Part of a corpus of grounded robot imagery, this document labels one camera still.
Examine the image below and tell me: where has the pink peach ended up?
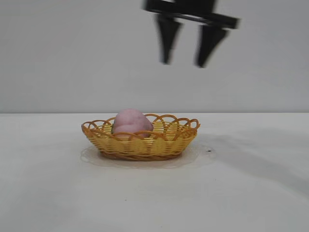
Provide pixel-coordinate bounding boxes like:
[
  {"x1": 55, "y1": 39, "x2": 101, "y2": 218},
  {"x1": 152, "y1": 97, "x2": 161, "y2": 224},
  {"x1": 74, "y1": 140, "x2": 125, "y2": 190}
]
[{"x1": 111, "y1": 108, "x2": 155, "y2": 140}]

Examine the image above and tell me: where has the yellow woven wicker basket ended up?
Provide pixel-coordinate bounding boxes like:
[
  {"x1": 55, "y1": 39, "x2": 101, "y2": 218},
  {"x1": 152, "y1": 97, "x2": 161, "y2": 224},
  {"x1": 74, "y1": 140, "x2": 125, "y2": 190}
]
[{"x1": 81, "y1": 112, "x2": 201, "y2": 162}]

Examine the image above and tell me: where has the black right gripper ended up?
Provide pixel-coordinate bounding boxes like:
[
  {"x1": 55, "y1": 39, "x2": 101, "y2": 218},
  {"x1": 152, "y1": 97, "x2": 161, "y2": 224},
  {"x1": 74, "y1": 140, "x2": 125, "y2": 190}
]
[{"x1": 141, "y1": 0, "x2": 242, "y2": 68}]

